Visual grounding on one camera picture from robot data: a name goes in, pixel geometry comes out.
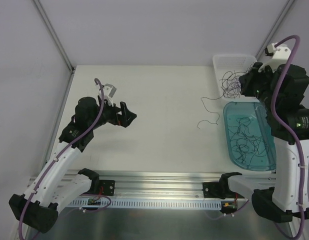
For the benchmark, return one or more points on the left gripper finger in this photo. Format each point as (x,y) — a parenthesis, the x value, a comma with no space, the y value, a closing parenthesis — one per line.
(123,116)
(130,117)

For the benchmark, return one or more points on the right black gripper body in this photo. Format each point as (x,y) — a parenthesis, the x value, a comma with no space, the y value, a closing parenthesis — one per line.
(248,81)

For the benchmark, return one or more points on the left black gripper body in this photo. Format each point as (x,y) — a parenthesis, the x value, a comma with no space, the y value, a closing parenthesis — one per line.
(122,113)

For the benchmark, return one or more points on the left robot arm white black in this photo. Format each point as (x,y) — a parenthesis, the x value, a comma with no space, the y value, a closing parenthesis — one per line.
(40,205)

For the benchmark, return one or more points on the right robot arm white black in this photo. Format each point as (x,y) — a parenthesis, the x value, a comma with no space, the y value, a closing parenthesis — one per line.
(288,198)

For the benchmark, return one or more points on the white perforated plastic basket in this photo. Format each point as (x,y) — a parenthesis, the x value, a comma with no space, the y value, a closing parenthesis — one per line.
(227,69)

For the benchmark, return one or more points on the teal transparent plastic tray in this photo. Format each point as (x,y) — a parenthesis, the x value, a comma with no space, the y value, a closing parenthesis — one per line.
(249,141)

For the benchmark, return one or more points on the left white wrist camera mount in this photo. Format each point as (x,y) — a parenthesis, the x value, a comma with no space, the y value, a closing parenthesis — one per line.
(109,91)

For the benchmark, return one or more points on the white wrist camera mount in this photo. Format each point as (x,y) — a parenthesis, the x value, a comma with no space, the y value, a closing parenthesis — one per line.
(109,91)
(278,56)

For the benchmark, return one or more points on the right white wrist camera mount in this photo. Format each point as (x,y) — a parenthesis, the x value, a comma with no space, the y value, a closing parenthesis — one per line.
(278,56)

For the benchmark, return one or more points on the right aluminium frame post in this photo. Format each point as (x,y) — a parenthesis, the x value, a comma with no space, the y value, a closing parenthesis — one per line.
(283,14)

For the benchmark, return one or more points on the aluminium frame post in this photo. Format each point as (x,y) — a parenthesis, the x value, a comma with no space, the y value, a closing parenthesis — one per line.
(283,14)
(54,36)

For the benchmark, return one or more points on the left aluminium frame post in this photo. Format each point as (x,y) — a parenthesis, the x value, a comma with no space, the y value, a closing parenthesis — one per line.
(54,36)

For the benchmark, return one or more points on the aluminium mounting rail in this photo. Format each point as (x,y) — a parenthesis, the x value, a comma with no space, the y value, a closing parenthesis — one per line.
(142,179)

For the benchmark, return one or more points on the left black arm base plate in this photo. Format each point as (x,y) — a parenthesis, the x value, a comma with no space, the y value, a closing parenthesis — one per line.
(102,187)

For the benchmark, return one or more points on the white slotted cable duct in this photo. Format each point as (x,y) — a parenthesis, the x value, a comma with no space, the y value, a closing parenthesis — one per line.
(130,203)

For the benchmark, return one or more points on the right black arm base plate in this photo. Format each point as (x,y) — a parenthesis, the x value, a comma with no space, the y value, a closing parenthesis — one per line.
(217,190)

